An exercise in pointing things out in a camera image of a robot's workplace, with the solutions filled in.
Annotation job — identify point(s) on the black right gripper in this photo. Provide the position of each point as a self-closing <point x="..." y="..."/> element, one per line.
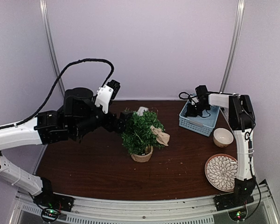
<point x="190" y="112"/>

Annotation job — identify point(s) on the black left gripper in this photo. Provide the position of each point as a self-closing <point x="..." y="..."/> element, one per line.
<point x="110" y="125"/>

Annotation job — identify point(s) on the white cotton boll ornament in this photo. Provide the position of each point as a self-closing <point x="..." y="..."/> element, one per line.
<point x="141" y="110"/>

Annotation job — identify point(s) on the small green christmas tree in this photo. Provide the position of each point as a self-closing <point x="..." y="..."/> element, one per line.
<point x="138" y="135"/>

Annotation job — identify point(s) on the burlap tree pot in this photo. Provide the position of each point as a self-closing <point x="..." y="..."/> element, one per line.
<point x="145" y="157"/>

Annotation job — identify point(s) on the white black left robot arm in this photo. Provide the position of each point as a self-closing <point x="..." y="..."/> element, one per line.
<point x="81" y="113"/>

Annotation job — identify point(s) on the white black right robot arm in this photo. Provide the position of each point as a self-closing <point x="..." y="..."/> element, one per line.
<point x="241" y="120"/>

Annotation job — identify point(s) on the light blue plastic basket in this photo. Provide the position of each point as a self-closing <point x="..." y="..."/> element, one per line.
<point x="204" y="124"/>

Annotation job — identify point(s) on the white ceramic bowl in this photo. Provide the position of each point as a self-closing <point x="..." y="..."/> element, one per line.
<point x="222" y="137"/>

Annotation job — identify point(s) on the floral patterned plate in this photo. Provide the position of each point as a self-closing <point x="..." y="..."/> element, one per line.
<point x="220" y="171"/>

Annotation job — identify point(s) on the right circuit board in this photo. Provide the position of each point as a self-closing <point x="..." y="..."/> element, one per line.
<point x="238" y="214"/>

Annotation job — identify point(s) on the circuit board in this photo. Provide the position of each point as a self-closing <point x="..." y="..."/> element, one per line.
<point x="49" y="214"/>
<point x="238" y="214"/>

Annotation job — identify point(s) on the left circuit board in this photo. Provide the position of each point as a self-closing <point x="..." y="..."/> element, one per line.
<point x="49" y="214"/>

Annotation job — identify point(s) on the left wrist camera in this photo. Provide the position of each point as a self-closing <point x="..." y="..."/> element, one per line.
<point x="106" y="94"/>

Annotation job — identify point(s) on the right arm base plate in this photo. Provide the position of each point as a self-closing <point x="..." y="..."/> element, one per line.
<point x="230" y="201"/>

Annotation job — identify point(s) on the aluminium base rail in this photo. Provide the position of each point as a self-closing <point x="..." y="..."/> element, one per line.
<point x="199" y="210"/>

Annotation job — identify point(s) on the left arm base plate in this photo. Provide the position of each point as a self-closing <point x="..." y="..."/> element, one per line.
<point x="54" y="201"/>

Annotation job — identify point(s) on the right aluminium corner post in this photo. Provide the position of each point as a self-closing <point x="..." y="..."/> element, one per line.
<point x="234" y="42"/>

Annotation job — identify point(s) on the aluminium corner post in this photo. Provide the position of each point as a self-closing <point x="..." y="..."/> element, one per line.
<point x="234" y="42"/>
<point x="47" y="28"/>

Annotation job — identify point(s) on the left aluminium corner post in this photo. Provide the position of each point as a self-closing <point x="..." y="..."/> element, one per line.
<point x="47" y="28"/>

